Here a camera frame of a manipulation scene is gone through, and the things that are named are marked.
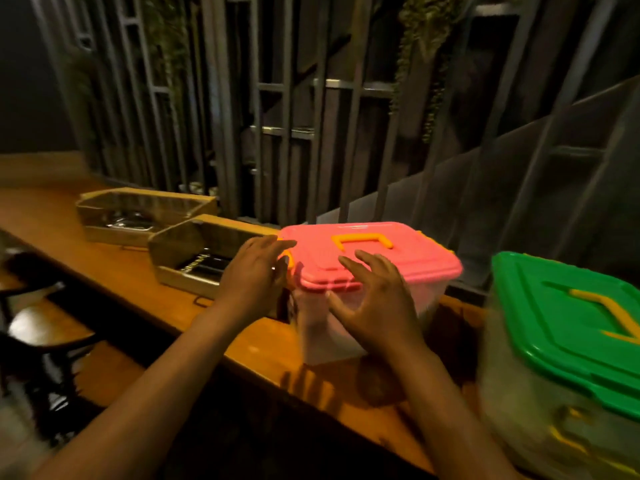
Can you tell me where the grey metal lattice partition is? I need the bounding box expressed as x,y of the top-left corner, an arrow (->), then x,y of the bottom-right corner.
29,0 -> 640,290

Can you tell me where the clear box with green lid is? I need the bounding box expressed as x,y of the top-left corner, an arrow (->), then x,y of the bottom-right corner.
476,251 -> 640,480

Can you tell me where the person's right hand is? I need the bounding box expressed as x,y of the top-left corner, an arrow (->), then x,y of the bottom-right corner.
325,250 -> 427,358

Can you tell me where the grey slanted panel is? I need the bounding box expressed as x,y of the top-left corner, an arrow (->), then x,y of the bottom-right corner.
318,77 -> 640,291

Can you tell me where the hanging green plant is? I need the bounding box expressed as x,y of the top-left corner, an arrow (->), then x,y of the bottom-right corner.
392,0 -> 468,144
140,0 -> 193,113

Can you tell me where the person's left hand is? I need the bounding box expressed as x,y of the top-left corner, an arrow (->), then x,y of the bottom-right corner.
215,235 -> 298,327

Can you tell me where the short wooden glass-sided tray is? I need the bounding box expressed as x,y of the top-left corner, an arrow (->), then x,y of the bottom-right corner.
148,213 -> 282,301

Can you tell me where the clear box with pink lid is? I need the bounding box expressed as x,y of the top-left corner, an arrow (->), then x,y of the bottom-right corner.
278,221 -> 464,366

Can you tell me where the person's right forearm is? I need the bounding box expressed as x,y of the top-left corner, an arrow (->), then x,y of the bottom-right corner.
387,342 -> 523,480

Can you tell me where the person's left forearm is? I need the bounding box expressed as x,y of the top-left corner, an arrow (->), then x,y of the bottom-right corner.
30,301 -> 251,480

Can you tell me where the long wooden glass-sided tray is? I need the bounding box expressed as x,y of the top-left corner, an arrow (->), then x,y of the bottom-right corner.
75,187 -> 220,248

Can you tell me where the round wooden stool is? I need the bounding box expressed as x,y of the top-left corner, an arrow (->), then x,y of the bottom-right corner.
0,249 -> 66,315
7,299 -> 99,410

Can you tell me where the shiny metal utensil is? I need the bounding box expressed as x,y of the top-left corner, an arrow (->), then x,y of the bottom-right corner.
102,212 -> 159,233

